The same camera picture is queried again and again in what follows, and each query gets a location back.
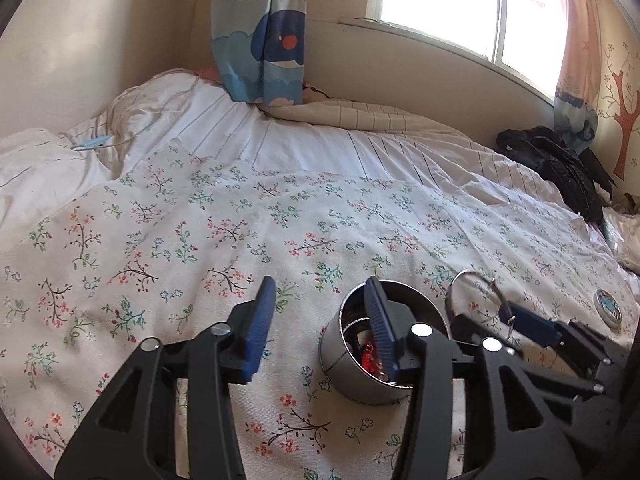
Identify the blue face mask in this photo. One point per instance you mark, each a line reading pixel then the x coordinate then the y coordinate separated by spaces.
pixel 92 142

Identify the round metal tin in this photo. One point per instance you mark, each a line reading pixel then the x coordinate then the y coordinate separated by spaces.
pixel 345 380

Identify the whale print curtain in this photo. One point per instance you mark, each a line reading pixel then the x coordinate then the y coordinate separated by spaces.
pixel 260 30

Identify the black jacket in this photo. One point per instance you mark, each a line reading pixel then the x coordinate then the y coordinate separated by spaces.
pixel 555 165

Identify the clear plastic bag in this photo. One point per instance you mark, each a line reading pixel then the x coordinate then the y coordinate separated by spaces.
pixel 622 240

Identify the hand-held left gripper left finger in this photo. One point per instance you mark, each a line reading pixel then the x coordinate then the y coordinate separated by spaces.
pixel 257 330

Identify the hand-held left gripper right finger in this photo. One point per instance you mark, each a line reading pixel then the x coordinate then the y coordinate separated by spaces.
pixel 380 330

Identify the round blue printed tin lid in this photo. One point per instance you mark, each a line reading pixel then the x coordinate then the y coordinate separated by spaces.
pixel 607 308

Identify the beige striped blanket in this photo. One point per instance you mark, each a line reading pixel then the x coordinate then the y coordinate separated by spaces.
pixel 370 115

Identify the pink and blue curtain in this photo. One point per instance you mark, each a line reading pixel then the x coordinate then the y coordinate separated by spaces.
pixel 575 60

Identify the silver bangle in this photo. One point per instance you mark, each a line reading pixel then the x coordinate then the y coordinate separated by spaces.
pixel 449 291

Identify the white striped duvet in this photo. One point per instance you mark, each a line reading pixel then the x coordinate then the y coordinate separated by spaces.
pixel 210 125

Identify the window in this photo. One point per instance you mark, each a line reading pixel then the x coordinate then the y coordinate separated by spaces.
pixel 440 0

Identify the floral bed sheet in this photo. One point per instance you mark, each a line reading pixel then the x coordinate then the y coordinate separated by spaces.
pixel 200 240

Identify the pink pillow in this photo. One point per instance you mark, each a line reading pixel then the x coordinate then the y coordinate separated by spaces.
pixel 206 74

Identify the tree wall sticker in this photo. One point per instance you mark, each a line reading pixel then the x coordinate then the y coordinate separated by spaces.
pixel 625 120

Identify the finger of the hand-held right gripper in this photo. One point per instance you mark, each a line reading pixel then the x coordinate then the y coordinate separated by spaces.
pixel 535 327
pixel 470 332

